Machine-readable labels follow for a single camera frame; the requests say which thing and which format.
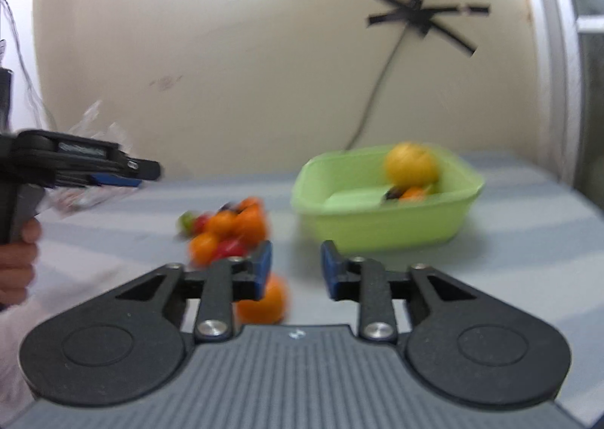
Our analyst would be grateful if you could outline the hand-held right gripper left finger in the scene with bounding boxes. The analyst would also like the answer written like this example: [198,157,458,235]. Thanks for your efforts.
[116,241,273,344]

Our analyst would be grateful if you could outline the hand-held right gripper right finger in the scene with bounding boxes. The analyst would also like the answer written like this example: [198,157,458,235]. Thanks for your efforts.
[322,240,477,344]

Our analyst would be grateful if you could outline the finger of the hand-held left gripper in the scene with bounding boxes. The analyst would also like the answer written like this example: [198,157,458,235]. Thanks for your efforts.
[14,129,161,188]

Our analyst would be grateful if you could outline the light green plastic basin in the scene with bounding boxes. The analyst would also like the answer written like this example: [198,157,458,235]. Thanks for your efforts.
[291,145,487,254]

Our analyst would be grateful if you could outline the large yellow citrus fruit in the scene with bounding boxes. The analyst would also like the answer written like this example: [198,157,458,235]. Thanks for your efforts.
[384,142,441,188]

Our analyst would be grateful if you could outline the person's left hand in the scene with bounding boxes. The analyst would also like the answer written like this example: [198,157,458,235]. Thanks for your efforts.
[0,219,43,312]

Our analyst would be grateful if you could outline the clear plastic bag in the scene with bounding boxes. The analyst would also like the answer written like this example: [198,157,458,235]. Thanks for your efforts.
[46,100,139,218]

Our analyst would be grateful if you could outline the striped bed sheet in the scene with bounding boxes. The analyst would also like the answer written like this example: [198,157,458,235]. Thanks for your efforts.
[0,151,604,429]

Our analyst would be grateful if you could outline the black tape cross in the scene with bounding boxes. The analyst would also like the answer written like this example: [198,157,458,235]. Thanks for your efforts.
[367,0,492,57]

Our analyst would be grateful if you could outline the thin hanging wires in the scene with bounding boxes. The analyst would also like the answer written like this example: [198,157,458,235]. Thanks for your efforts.
[0,0,55,132]

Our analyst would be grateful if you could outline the grey wall cable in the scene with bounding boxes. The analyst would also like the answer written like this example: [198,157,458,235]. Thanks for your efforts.
[344,26,412,151]

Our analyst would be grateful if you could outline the white window frame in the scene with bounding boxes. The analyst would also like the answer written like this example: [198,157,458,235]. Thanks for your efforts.
[512,0,604,187]

